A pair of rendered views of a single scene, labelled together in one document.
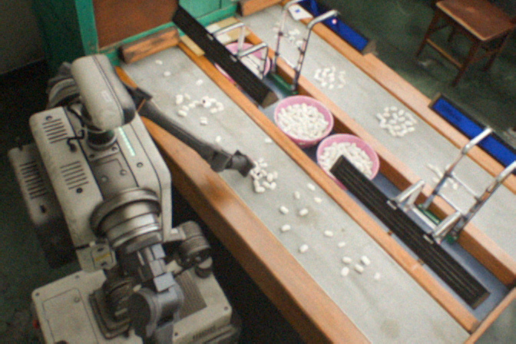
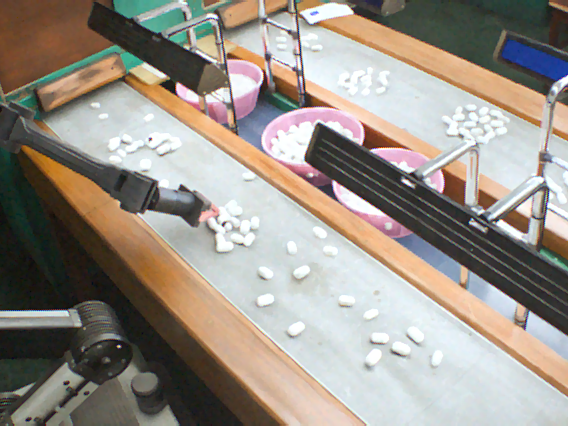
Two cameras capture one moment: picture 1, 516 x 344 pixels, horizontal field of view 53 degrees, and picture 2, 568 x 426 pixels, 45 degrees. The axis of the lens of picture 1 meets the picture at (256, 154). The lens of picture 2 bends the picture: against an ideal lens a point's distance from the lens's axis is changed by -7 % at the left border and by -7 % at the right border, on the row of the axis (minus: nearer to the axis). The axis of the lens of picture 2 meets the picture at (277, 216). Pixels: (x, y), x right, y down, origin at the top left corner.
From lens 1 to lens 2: 0.77 m
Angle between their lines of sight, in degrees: 16
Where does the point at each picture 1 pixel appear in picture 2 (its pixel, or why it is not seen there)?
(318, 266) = (323, 354)
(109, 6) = (7, 28)
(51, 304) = not seen: outside the picture
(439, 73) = not seen: outside the picture
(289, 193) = (279, 248)
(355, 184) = (347, 167)
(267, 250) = (224, 336)
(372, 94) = (436, 95)
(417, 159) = (514, 171)
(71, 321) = not seen: outside the picture
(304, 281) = (289, 378)
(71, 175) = not seen: outside the picture
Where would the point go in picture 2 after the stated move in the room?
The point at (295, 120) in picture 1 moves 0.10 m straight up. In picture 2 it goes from (302, 145) to (298, 113)
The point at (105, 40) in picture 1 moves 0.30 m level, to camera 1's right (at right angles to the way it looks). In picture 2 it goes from (12, 80) to (98, 76)
